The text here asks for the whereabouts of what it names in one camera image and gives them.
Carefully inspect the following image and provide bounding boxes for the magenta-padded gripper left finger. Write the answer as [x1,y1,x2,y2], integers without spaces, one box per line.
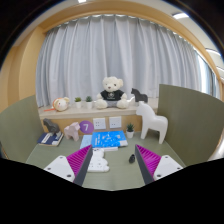
[43,144,94,187]

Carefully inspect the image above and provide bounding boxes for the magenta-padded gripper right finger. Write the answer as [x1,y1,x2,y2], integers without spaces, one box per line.
[134,143,185,185]

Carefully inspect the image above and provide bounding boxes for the dark blue book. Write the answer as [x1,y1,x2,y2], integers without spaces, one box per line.
[36,131,64,147]

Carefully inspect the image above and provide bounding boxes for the light blue book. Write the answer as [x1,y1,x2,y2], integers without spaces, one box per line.
[79,134,94,150]

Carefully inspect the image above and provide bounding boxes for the pink horse figure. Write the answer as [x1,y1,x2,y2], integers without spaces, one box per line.
[63,121,81,142]

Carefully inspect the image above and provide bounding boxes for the grey horse figure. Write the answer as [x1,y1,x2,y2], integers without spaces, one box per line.
[42,117,62,136]

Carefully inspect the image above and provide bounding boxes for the large white horse figure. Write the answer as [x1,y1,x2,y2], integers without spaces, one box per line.
[135,100,169,145]

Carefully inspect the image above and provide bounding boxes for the purple round number sign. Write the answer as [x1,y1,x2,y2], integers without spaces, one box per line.
[78,120,95,135]

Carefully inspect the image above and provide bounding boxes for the green partition panel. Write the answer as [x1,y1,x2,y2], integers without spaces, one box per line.
[156,83,224,167]
[0,94,46,164]

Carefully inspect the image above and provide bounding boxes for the small potted plant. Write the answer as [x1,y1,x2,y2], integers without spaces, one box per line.
[125,122,136,139]
[73,96,83,109]
[84,95,94,110]

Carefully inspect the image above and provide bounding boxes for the wooden window ledge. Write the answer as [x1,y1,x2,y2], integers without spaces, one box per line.
[38,99,159,134]

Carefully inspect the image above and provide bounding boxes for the cream and orange plush toy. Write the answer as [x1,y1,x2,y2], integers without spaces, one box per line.
[43,96,71,113]

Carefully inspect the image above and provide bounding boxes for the small dark horse figure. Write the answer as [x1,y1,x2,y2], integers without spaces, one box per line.
[130,87,149,104]

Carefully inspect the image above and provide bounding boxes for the cream teddy bear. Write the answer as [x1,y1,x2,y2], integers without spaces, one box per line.
[95,76,130,110]

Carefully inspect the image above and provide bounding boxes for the grey curtain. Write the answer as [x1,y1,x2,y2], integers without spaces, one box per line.
[34,13,214,108]

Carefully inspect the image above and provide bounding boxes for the ceiling lights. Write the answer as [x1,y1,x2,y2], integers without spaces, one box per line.
[77,0,224,73]

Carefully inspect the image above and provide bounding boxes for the white wall socket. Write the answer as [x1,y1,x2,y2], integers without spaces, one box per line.
[108,115,123,130]
[92,117,107,131]

